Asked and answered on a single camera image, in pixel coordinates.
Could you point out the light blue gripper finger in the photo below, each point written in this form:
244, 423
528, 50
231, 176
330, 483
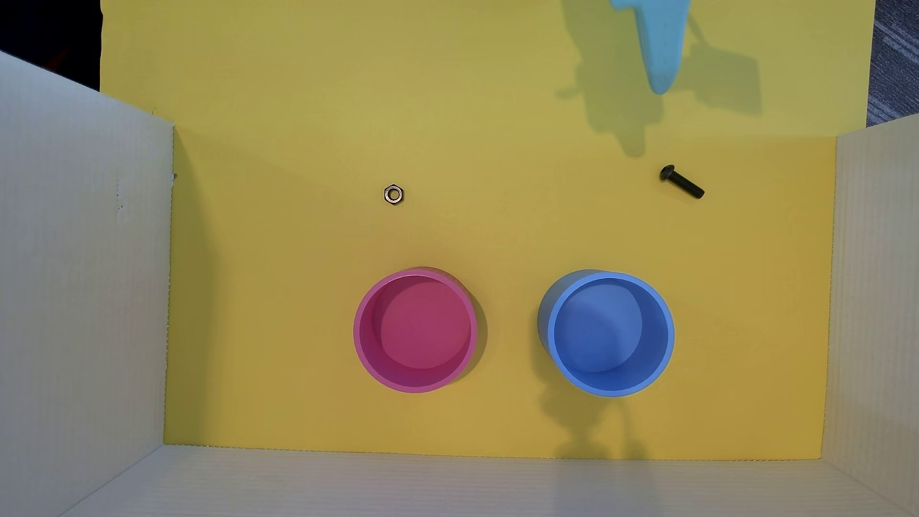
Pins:
664, 43

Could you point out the metal hex nut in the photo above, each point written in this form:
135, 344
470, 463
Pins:
389, 190

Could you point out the white corrugated enclosure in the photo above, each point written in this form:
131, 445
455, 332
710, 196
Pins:
72, 287

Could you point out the yellow paper mat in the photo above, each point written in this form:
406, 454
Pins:
287, 287

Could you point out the black bolt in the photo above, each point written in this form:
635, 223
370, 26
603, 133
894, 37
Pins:
682, 182

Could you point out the blue round box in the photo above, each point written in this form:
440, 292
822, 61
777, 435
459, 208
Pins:
610, 330

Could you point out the pink round box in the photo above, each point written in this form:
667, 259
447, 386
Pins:
423, 323

